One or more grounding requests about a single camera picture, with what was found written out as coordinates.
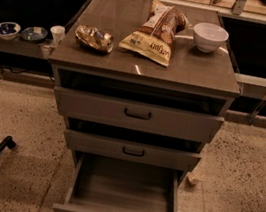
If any grey drawer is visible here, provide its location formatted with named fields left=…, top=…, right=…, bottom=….
left=64, top=129, right=201, bottom=172
left=53, top=153, right=178, bottom=212
left=54, top=86, right=224, bottom=143

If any grey drawer cabinet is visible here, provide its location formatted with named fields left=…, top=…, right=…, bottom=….
left=31, top=0, right=254, bottom=192

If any cabinet caster wheel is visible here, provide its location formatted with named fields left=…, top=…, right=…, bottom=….
left=186, top=172, right=201, bottom=187

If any yellow brown chip bag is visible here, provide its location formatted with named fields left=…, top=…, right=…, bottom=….
left=119, top=0, right=192, bottom=67

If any crumpled shiny snack bag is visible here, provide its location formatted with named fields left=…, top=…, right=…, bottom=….
left=75, top=25, right=114, bottom=53

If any grey side shelf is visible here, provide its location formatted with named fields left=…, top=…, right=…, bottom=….
left=0, top=37, right=56, bottom=60

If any white paper cup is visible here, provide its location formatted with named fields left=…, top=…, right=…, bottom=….
left=50, top=25, right=66, bottom=45

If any dark blue bowl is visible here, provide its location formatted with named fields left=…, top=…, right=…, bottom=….
left=21, top=26, right=48, bottom=44

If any blue white bowl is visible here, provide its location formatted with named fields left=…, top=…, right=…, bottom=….
left=0, top=21, right=21, bottom=41

